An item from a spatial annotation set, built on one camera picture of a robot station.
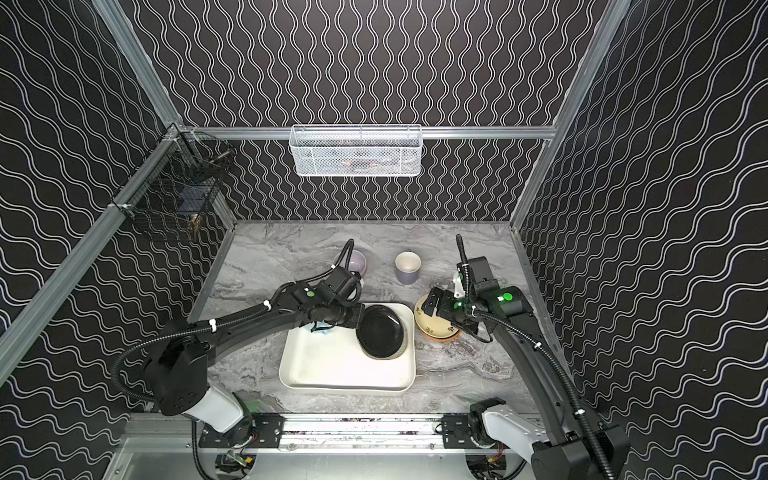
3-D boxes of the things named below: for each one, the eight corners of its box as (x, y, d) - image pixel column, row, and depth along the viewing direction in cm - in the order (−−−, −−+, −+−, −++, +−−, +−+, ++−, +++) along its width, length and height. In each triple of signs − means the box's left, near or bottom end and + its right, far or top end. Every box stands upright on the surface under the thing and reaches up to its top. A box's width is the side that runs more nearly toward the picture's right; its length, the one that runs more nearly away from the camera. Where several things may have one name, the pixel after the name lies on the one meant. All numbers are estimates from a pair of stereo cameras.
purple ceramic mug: (391, 280, 106) (391, 265, 99) (399, 262, 111) (400, 248, 104) (414, 287, 104) (415, 272, 97) (421, 269, 109) (422, 254, 102)
